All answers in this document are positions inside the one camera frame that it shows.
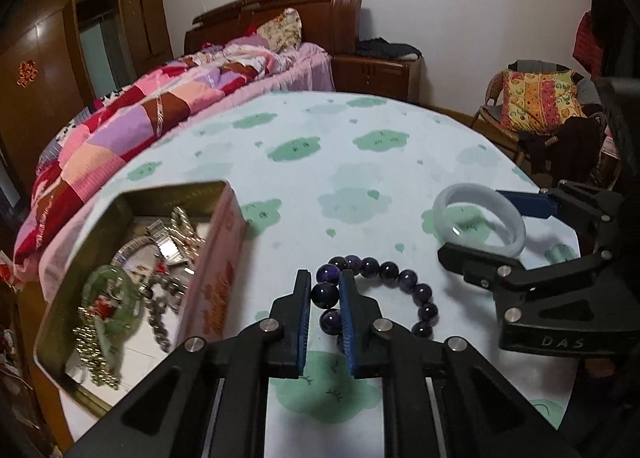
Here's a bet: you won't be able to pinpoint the dark purple bead bracelet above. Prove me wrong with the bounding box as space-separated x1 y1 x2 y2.
309 253 441 355

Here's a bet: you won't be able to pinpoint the pale jade bangle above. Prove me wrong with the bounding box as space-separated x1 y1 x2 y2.
432 183 526 258

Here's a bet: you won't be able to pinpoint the grey-green bead bracelet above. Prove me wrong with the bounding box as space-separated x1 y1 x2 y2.
134 272 189 354

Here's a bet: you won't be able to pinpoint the silver metal watch band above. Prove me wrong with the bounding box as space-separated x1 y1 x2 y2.
146 220 188 266

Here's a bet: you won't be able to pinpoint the jade pendant with red knot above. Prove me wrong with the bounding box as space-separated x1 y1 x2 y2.
78 292 132 338

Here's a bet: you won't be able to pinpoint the green jade segmented bracelet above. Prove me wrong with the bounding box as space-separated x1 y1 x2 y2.
79 264 144 339

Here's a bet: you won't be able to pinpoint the gold bead chain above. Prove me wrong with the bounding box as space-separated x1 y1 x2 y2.
71 321 124 391

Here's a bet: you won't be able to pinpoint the wicker chair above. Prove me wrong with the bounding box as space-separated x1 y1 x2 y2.
472 59 615 186

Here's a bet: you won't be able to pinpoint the yellow orange patterned cushion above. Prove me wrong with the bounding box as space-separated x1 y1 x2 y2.
500 69 586 135

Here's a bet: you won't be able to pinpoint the cloud pattern tablecloth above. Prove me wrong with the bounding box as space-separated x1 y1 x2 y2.
70 92 576 457

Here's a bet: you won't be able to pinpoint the pink metal tin box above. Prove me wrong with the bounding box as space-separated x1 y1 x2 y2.
35 181 246 418

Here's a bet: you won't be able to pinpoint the dark clothes on nightstand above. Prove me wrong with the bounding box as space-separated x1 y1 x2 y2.
355 38 422 60

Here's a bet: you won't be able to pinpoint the wooden nightstand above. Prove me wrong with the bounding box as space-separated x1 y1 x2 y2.
332 55 421 104

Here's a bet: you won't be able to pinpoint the pink bed sheet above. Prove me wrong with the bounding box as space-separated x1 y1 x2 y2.
13 43 334 299

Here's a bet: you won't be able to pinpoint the patchwork pink quilt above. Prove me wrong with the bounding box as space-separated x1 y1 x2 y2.
13 34 298 275

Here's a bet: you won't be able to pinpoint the wooden headboard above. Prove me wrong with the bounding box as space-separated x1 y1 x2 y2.
183 0 362 55

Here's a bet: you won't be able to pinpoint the floral pillow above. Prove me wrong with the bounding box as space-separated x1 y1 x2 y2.
256 7 303 53

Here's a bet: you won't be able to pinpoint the dark wooden wardrobe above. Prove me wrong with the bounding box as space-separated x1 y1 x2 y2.
1 0 174 196

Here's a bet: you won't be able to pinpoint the red double happiness sticker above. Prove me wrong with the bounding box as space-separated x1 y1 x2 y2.
16 59 38 88

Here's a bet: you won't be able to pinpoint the silver bangle bracelet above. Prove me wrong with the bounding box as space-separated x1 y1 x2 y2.
112 235 166 269

